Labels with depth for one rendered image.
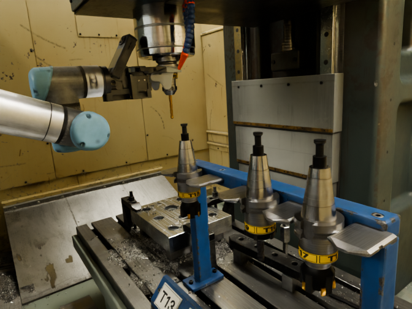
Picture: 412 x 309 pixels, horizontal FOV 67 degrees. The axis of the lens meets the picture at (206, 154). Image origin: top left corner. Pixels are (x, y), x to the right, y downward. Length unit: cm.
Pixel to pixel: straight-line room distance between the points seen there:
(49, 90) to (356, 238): 64
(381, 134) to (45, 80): 89
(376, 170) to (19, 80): 158
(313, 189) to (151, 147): 165
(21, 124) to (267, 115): 84
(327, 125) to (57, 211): 138
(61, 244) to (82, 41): 104
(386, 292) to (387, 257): 5
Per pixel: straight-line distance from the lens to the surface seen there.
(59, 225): 174
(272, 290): 85
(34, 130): 63
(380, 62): 101
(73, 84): 77
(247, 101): 126
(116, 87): 82
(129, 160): 195
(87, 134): 63
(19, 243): 170
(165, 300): 78
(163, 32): 83
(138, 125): 195
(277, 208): 48
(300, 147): 112
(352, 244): 40
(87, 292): 145
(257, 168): 48
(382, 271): 47
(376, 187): 106
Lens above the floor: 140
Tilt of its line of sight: 12 degrees down
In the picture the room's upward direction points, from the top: 4 degrees counter-clockwise
